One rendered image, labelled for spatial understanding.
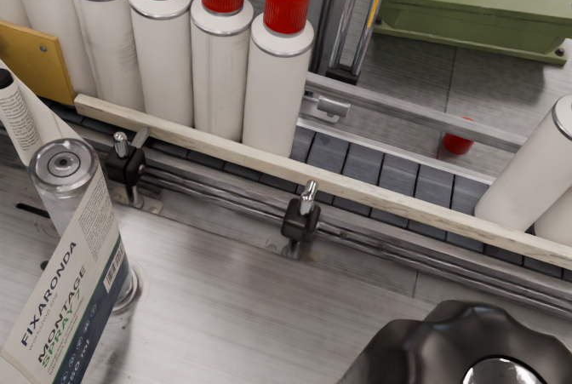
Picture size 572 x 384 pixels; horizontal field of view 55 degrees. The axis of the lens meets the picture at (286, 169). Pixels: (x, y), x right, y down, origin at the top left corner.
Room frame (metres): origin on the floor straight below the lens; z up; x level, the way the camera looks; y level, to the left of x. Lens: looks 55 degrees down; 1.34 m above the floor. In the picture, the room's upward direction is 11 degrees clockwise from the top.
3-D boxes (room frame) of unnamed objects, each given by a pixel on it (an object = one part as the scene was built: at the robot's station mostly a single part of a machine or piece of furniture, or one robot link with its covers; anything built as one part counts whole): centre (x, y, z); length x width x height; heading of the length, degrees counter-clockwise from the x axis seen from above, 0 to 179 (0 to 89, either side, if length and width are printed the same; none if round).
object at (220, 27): (0.35, 0.08, 0.98); 0.05 x 0.05 x 0.20
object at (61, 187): (0.16, 0.13, 0.97); 0.05 x 0.05 x 0.19
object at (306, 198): (0.25, -0.02, 0.89); 0.03 x 0.03 x 0.12; 83
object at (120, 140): (0.29, 0.14, 0.89); 0.06 x 0.03 x 0.12; 173
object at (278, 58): (0.34, 0.02, 0.98); 0.05 x 0.05 x 0.20
